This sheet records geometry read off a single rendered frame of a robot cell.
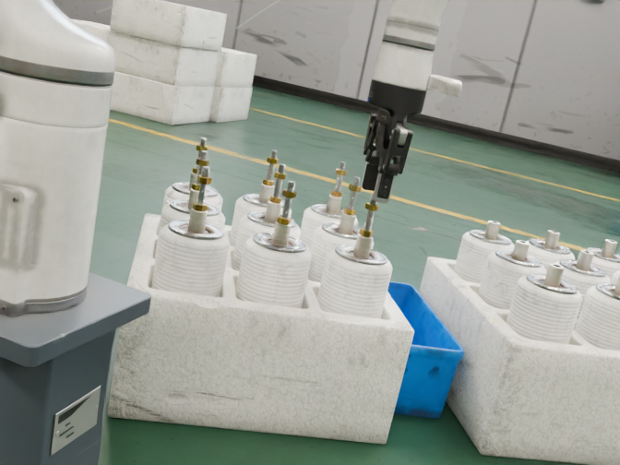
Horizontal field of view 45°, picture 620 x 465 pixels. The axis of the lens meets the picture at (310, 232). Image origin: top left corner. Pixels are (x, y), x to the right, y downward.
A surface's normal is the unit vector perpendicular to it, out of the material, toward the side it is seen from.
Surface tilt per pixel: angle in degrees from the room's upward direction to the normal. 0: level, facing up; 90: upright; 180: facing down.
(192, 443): 0
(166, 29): 90
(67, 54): 82
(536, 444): 90
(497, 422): 90
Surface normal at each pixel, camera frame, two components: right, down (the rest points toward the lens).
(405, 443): 0.19, -0.95
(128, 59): -0.36, 0.18
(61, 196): 0.60, 0.32
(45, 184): 0.42, 0.31
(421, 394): 0.15, 0.32
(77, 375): 0.92, 0.29
